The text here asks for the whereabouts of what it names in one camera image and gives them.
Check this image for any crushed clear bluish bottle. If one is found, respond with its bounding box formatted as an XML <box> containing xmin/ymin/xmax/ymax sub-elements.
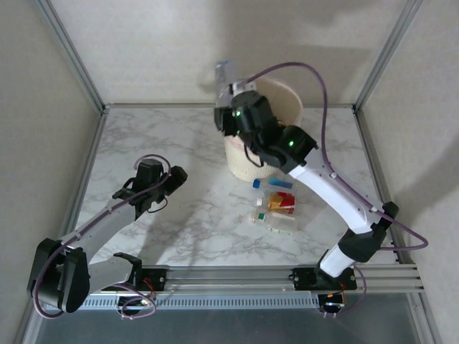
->
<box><xmin>214</xmin><ymin>59</ymin><xmax>238</xmax><ymax>110</ymax></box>

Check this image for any pink plastic bin liner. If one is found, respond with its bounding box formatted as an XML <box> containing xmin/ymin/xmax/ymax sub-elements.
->
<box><xmin>222</xmin><ymin>77</ymin><xmax>304</xmax><ymax>151</ymax></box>

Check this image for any cream plastic waste bin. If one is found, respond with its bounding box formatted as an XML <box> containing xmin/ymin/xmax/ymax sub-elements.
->
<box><xmin>222</xmin><ymin>77</ymin><xmax>304</xmax><ymax>183</ymax></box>

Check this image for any clear bottle blue cap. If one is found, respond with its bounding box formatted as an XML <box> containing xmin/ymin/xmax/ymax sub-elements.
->
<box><xmin>252</xmin><ymin>177</ymin><xmax>295</xmax><ymax>191</ymax></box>

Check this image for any red orange label bottle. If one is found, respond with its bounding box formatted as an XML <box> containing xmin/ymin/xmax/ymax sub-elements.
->
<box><xmin>256</xmin><ymin>191</ymin><xmax>298</xmax><ymax>215</ymax></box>

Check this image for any clear bottle green cap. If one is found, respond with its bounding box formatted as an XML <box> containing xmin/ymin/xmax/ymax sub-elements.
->
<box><xmin>250</xmin><ymin>210</ymin><xmax>299</xmax><ymax>236</ymax></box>

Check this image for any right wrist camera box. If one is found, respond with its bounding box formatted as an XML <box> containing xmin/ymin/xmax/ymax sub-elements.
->
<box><xmin>229</xmin><ymin>80</ymin><xmax>258</xmax><ymax>97</ymax></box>

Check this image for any aluminium frame rail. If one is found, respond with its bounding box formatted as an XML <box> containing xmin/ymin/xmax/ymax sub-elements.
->
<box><xmin>103</xmin><ymin>102</ymin><xmax>356</xmax><ymax>110</ymax></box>
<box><xmin>353</xmin><ymin>107</ymin><xmax>402</xmax><ymax>264</ymax></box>
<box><xmin>62</xmin><ymin>109</ymin><xmax>108</xmax><ymax>230</ymax></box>

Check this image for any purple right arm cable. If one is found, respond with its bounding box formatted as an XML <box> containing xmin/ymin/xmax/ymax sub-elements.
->
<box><xmin>242</xmin><ymin>62</ymin><xmax>430</xmax><ymax>320</ymax></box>

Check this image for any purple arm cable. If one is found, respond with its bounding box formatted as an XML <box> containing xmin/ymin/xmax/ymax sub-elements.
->
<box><xmin>242</xmin><ymin>62</ymin><xmax>430</xmax><ymax>320</ymax></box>
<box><xmin>34</xmin><ymin>153</ymin><xmax>173</xmax><ymax>320</ymax></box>

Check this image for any wide aluminium mounting rail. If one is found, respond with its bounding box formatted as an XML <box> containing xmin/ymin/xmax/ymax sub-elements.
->
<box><xmin>34</xmin><ymin>264</ymin><xmax>426</xmax><ymax>295</ymax></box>

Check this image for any slotted grey cable duct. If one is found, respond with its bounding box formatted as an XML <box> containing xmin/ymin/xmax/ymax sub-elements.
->
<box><xmin>44</xmin><ymin>294</ymin><xmax>322</xmax><ymax>312</ymax></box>

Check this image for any aluminium frame post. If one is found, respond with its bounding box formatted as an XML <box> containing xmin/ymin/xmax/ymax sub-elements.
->
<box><xmin>34</xmin><ymin>0</ymin><xmax>108</xmax><ymax>114</ymax></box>
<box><xmin>353</xmin><ymin>0</ymin><xmax>426</xmax><ymax>112</ymax></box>

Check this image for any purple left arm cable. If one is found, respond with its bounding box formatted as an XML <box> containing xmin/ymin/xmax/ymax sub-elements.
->
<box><xmin>34</xmin><ymin>153</ymin><xmax>173</xmax><ymax>320</ymax></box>

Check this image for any aluminium frame leg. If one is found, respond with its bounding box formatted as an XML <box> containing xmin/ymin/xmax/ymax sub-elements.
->
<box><xmin>408</xmin><ymin>292</ymin><xmax>444</xmax><ymax>344</ymax></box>
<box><xmin>14</xmin><ymin>293</ymin><xmax>47</xmax><ymax>344</ymax></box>

